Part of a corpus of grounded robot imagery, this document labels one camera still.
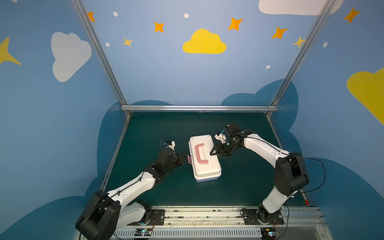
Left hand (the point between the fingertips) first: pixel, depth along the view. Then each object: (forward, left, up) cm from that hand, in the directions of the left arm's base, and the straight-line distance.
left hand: (187, 155), depth 84 cm
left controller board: (-35, +20, -12) cm, 42 cm away
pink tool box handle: (-3, -8, -1) cm, 9 cm away
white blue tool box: (-7, -10, -1) cm, 12 cm away
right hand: (+2, -16, -1) cm, 16 cm away
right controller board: (-35, -40, -12) cm, 55 cm away
